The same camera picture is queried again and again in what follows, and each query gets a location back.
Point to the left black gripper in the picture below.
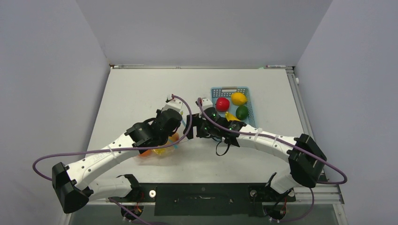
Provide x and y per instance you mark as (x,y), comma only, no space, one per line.
(170,134)

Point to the red apple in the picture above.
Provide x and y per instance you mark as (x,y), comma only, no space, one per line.
(222,104)

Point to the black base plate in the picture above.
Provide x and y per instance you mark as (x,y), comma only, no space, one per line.
(204,199)

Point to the orange fruit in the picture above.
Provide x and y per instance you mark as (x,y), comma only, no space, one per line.
(146,153)

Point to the peach fruit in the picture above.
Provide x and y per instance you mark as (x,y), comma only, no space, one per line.
(174,137)

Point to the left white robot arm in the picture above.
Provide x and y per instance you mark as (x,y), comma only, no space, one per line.
(77,183)

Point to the blue plastic basket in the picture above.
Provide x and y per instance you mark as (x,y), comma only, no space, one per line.
(226,92)

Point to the orange yellow mango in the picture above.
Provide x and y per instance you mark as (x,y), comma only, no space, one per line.
(163,151)

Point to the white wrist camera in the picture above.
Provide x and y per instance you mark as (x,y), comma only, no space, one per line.
(205,103)
(173,103)

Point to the green lime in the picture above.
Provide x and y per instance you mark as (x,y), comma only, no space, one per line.
(242,112)

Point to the clear zip top bag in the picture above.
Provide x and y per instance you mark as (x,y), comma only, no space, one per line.
(168,142)

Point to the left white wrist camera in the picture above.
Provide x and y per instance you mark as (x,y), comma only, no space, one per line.
(173,103)

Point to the yellow banana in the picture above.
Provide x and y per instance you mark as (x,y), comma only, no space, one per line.
(231,117)

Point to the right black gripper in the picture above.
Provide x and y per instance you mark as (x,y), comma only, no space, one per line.
(196,121)

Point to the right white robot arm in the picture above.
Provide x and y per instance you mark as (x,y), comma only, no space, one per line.
(305,159)

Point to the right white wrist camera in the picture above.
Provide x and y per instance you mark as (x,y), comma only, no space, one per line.
(205,103)

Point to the yellow lemon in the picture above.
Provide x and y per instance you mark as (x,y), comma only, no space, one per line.
(238,98)

